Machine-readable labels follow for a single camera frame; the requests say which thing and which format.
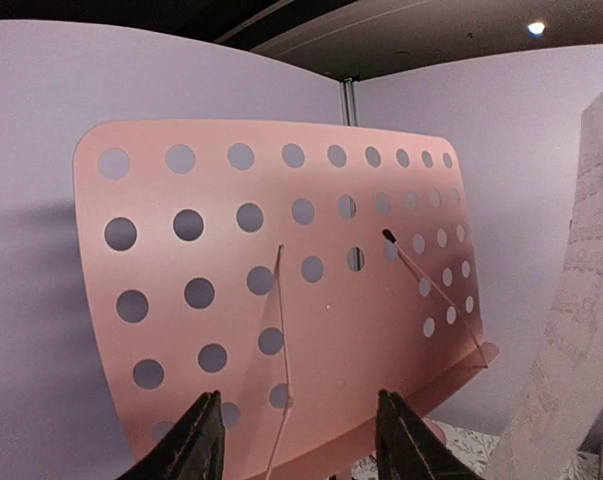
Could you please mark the pink music stand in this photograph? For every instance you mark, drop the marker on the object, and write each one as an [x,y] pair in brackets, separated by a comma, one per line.
[297,269]

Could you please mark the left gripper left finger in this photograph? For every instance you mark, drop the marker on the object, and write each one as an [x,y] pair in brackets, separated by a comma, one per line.
[194,448]

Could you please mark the right aluminium post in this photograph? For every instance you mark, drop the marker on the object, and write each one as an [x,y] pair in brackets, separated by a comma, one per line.
[348,101]

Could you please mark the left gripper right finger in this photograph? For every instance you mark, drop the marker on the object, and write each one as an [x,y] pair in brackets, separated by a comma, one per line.
[407,449]

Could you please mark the sheet music paper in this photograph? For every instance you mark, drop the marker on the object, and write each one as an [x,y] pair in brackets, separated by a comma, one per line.
[563,394]

